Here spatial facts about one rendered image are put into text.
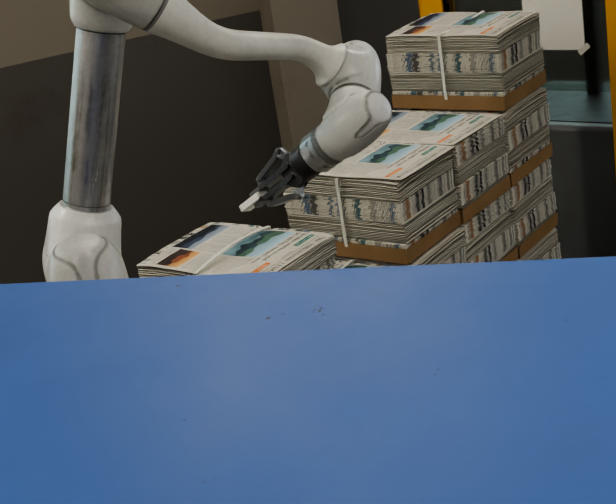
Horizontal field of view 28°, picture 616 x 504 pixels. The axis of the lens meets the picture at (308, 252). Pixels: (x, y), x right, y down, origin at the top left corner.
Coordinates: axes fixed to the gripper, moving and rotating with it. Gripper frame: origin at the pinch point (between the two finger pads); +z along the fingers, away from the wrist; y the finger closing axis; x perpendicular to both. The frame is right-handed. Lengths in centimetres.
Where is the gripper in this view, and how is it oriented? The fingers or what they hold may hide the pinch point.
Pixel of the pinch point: (253, 201)
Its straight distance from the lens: 279.1
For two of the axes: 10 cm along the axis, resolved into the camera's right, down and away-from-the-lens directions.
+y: 3.9, 8.9, -2.4
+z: -6.5, 4.5, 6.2
